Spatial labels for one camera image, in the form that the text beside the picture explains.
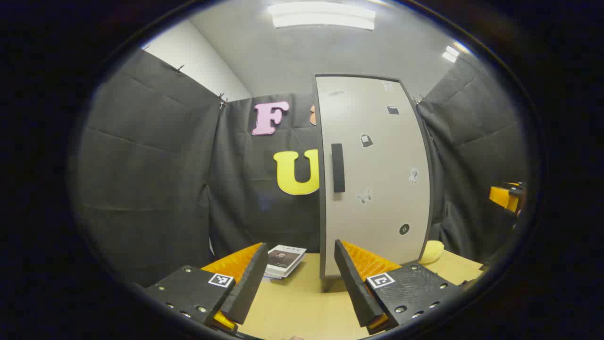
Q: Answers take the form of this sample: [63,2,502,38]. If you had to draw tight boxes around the small ceiling light panel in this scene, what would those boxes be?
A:
[441,42,472,63]

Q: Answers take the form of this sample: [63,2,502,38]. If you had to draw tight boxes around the grey cabinet door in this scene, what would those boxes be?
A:
[315,74,432,279]

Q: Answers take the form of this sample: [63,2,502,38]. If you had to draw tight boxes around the black door handle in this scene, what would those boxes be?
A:
[331,143,345,193]

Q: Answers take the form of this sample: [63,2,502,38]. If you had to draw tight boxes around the yellow plush toy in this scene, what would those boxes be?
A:
[418,240,445,265]

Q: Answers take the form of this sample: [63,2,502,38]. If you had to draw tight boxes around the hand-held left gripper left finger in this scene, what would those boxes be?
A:
[142,242,268,333]

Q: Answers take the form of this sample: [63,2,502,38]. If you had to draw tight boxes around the long ceiling light panel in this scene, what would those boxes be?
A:
[268,1,377,31]

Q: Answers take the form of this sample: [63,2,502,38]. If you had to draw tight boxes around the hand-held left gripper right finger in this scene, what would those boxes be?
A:
[334,239,465,335]

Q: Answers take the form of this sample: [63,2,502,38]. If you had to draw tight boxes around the white portrait book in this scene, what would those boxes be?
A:
[263,245,307,278]

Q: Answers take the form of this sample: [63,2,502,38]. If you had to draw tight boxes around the black backdrop cloth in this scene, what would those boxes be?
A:
[75,47,529,286]

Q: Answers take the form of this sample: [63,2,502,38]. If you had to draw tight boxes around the dark grey cabinet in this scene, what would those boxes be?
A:
[314,73,444,292]

